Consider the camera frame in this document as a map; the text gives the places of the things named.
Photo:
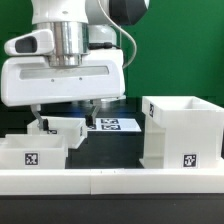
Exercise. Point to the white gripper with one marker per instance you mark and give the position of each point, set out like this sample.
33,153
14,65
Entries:
31,81

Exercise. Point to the white drawer box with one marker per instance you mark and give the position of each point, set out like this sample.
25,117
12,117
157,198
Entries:
73,129
23,151

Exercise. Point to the white drawer box front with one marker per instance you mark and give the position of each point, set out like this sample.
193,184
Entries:
23,151

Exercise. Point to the white drawer cabinet frame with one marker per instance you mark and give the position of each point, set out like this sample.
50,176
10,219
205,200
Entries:
182,132

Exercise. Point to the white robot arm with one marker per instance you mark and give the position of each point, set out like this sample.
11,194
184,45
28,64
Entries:
70,55

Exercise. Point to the fiducial marker sheet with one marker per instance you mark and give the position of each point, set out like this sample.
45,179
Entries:
115,125

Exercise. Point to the white workspace border wall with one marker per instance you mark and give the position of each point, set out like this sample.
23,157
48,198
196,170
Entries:
107,181

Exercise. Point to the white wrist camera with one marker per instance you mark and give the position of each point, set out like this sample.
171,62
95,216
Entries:
38,42

